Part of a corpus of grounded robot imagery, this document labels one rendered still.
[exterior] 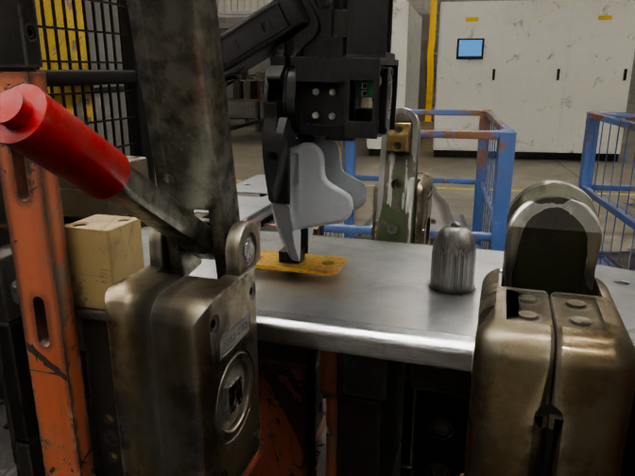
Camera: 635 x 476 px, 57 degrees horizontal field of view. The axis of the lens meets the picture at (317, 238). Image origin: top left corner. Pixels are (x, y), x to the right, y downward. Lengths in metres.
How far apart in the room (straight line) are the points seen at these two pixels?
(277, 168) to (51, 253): 0.15
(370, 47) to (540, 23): 7.95
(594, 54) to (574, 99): 0.58
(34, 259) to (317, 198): 0.19
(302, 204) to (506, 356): 0.25
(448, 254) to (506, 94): 7.88
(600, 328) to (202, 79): 0.20
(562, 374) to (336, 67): 0.25
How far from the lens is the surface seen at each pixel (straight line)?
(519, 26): 8.31
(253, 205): 0.70
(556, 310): 0.24
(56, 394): 0.41
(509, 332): 0.21
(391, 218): 0.59
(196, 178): 0.31
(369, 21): 0.41
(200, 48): 0.29
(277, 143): 0.40
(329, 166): 0.46
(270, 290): 0.43
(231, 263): 0.31
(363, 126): 0.40
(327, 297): 0.42
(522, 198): 0.26
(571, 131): 8.47
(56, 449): 0.43
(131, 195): 0.26
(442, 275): 0.43
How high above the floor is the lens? 1.15
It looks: 16 degrees down
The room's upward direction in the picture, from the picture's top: straight up
